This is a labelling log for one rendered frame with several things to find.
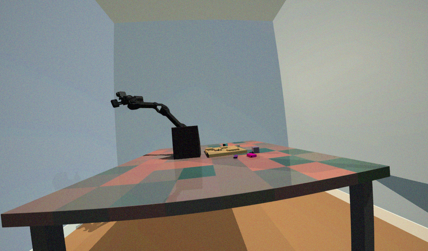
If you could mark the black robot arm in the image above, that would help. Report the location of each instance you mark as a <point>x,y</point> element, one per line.
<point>137,102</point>

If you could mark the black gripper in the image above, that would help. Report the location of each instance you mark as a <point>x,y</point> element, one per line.
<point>115,103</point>

